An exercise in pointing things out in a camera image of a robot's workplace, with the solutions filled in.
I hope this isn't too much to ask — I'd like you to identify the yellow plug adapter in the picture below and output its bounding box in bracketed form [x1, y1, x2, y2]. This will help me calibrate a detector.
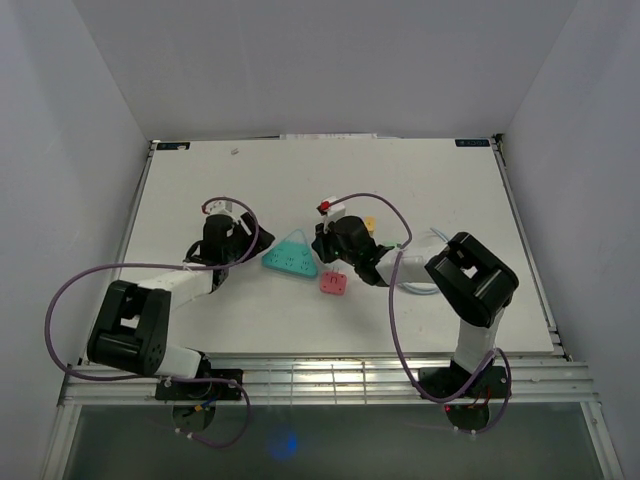
[364, 216, 376, 236]

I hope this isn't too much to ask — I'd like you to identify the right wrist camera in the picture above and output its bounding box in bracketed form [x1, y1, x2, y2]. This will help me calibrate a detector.
[317, 196, 346, 231]

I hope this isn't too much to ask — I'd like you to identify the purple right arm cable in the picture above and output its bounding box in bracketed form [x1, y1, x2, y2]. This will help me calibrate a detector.
[324, 191, 514, 442]

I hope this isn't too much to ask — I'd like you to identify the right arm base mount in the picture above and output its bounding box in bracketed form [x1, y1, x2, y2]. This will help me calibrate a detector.
[418, 363, 510, 399]

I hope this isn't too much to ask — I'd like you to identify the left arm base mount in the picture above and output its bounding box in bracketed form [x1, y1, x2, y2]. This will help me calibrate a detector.
[154, 369, 244, 403]

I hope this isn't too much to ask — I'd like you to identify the light blue power cable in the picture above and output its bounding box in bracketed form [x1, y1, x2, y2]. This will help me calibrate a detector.
[399, 226, 451, 297]

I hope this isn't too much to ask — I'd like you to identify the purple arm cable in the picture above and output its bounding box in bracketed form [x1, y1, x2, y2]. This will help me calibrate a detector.
[44, 196, 261, 449]
[324, 191, 514, 442]

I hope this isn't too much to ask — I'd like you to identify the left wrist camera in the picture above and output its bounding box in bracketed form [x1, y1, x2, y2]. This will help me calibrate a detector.
[201, 198, 234, 217]

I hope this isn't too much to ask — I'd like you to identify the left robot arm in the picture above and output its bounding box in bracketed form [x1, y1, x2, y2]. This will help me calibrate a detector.
[87, 212, 275, 400]

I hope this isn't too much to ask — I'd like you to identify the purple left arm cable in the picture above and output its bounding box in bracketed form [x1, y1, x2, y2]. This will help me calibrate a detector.
[44, 196, 261, 449]

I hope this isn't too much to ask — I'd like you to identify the right blue corner label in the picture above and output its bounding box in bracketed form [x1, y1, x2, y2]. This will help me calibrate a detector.
[454, 138, 491, 148]

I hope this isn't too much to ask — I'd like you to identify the pink socket adapter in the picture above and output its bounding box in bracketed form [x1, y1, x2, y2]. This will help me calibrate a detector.
[319, 270, 348, 296]

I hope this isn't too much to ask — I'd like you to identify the left blue corner label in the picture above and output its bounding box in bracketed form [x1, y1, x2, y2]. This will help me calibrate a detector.
[156, 142, 190, 151]

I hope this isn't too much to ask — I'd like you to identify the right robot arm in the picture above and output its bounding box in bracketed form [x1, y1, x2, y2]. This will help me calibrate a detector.
[311, 216, 519, 397]

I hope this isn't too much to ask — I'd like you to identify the aluminium front rail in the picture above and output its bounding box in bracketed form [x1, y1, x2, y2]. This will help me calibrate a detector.
[59, 356, 599, 406]

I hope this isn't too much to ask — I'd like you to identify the blue corner label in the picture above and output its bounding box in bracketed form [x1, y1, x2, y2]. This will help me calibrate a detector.
[156, 142, 190, 151]
[454, 138, 491, 148]

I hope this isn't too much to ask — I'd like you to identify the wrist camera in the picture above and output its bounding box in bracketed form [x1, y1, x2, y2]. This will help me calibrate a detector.
[317, 196, 346, 231]
[201, 198, 234, 217]

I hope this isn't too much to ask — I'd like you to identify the teal triangular power strip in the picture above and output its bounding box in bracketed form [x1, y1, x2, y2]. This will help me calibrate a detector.
[261, 229, 318, 279]

